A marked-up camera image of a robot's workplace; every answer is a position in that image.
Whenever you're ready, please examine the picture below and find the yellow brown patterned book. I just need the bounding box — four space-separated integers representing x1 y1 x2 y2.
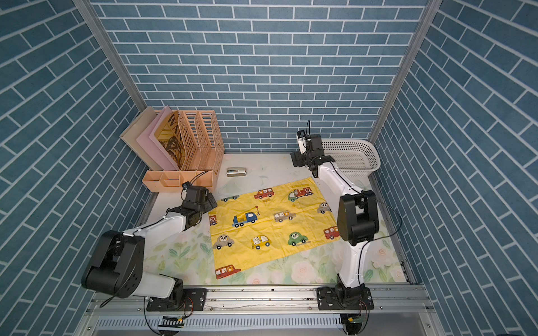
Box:
155 109 185 170

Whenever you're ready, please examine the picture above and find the pink folder board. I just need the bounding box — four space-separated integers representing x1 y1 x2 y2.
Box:
136 106 179 171

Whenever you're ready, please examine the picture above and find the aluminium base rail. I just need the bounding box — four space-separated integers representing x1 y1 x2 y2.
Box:
84 284 436 318

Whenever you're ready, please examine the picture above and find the floral table mat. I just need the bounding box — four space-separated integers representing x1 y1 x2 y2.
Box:
140 153 408 286

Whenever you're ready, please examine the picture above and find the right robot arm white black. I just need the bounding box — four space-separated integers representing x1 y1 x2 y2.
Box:
291 130 380 311

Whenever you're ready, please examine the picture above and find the beige folder board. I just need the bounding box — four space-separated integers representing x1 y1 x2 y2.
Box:
120 106 164 172

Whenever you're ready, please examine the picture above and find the grey white stapler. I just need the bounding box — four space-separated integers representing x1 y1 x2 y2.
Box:
226 167 247 177

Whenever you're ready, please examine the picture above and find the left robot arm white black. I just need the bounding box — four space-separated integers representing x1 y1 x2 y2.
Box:
81 183 217 312

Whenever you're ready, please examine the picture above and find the yellow car print pillowcase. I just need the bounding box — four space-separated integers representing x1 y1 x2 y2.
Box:
209 178 340 280

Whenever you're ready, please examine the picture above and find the peach desk file organizer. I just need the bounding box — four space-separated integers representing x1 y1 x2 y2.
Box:
142 110 224 193

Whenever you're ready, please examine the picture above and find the white plastic mesh basket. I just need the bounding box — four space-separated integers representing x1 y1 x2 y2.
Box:
322 139 381 179

